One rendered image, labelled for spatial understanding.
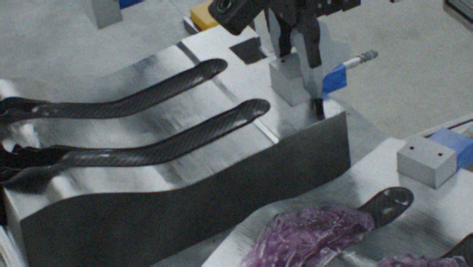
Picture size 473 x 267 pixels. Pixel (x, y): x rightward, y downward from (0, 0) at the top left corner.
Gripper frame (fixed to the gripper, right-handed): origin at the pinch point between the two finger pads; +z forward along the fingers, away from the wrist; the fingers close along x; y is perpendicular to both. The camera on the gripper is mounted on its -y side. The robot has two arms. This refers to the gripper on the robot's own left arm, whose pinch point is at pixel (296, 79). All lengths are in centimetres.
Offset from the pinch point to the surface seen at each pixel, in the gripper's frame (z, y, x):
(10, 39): 10, -22, 51
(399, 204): 5.4, 0.3, -19.4
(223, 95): 1.7, -7.3, 5.0
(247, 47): 2.5, 0.4, 13.5
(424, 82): 90, 85, 95
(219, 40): 1.4, -2.3, 15.8
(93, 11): -2.7, -14.5, 26.8
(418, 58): 90, 90, 105
